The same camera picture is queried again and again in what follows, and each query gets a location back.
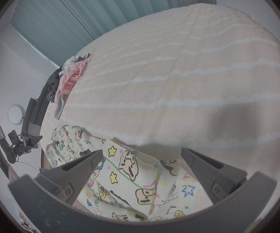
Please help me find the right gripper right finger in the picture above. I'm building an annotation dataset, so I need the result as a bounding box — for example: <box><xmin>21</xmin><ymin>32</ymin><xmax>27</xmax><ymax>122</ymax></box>
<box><xmin>181</xmin><ymin>147</ymin><xmax>248</xmax><ymax>206</ymax></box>

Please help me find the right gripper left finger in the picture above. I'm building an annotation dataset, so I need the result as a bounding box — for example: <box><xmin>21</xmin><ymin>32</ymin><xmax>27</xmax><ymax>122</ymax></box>
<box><xmin>34</xmin><ymin>150</ymin><xmax>104</xmax><ymax>205</ymax></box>

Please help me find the white printed pyjama top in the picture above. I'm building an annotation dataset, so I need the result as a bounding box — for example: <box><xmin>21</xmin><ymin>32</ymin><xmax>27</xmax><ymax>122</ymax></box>
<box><xmin>19</xmin><ymin>125</ymin><xmax>199</xmax><ymax>233</ymax></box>

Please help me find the pile of clothes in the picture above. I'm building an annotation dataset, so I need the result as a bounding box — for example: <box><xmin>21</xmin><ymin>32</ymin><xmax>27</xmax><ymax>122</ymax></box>
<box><xmin>47</xmin><ymin>52</ymin><xmax>92</xmax><ymax>102</ymax></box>

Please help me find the round white hoop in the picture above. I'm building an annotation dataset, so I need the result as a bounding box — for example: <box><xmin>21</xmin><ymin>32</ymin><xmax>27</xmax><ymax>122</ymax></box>
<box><xmin>7</xmin><ymin>103</ymin><xmax>24</xmax><ymax>126</ymax></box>

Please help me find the black padded sofa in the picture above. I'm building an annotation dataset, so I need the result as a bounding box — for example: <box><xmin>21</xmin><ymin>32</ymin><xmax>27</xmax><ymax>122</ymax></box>
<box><xmin>21</xmin><ymin>67</ymin><xmax>63</xmax><ymax>136</ymax></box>

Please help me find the light grey knit garment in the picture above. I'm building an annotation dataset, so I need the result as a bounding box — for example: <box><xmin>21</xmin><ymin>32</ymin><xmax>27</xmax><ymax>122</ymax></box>
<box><xmin>54</xmin><ymin>94</ymin><xmax>68</xmax><ymax>120</ymax></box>

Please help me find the pink garment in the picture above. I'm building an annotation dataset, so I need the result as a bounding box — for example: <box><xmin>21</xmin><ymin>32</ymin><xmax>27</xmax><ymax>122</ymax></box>
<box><xmin>55</xmin><ymin>60</ymin><xmax>89</xmax><ymax>104</ymax></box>

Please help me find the bed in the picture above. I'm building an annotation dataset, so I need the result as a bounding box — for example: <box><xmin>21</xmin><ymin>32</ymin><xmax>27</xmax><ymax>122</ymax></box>
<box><xmin>39</xmin><ymin>3</ymin><xmax>280</xmax><ymax>212</ymax></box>

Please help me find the blue-green curtain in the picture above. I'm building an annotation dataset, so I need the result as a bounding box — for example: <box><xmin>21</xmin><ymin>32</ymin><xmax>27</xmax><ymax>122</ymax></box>
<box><xmin>10</xmin><ymin>0</ymin><xmax>214</xmax><ymax>68</ymax></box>

